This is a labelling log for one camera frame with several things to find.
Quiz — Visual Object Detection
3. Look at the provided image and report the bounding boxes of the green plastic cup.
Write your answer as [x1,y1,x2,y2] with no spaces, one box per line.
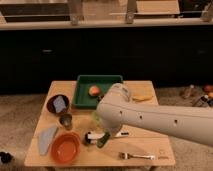
[91,111,100,125]

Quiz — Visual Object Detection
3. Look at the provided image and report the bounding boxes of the yellow banana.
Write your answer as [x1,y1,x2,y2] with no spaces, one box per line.
[132,95,153,102]

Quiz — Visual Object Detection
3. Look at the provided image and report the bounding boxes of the wooden table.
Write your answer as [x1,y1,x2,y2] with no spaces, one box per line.
[24,81,175,169]

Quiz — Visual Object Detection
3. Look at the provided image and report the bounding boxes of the black object on floor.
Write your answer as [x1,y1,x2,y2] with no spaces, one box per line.
[0,151,13,164]

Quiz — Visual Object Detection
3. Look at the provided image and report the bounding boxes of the plastic bottle on floor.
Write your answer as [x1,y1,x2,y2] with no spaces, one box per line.
[182,85,194,99]

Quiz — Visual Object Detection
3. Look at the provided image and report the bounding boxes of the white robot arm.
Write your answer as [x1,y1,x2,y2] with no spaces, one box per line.
[96,83,213,146]

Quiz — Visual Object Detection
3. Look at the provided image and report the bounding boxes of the grey folded cloth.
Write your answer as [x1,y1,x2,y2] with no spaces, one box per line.
[38,125,58,155]

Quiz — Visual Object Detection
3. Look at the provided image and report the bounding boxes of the silver metal fork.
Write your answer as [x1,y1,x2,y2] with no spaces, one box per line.
[119,152,155,160]

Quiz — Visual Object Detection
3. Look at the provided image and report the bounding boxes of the dark grape bunch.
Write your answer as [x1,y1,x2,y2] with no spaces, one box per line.
[97,94,104,102]

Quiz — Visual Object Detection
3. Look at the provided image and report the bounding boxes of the white handled dish brush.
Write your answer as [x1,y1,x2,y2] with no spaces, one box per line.
[84,131,129,144]

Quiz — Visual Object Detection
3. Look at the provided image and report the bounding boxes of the green plastic tray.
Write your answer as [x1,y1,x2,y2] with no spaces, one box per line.
[72,75,123,109]

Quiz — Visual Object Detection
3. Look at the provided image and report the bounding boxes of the blue sponge in bowl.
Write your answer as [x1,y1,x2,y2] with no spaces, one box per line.
[53,96,66,113]

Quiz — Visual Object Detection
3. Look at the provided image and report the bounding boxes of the red plastic bowl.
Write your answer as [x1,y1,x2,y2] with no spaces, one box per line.
[50,132,80,165]

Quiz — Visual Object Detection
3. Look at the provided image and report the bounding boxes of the red apple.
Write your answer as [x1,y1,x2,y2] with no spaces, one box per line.
[88,86,101,97]

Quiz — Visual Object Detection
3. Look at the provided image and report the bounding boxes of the green pepper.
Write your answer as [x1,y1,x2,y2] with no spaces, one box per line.
[97,132,110,148]

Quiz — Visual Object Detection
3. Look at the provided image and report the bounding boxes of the small metal cup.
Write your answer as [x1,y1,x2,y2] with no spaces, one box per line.
[59,114,72,130]

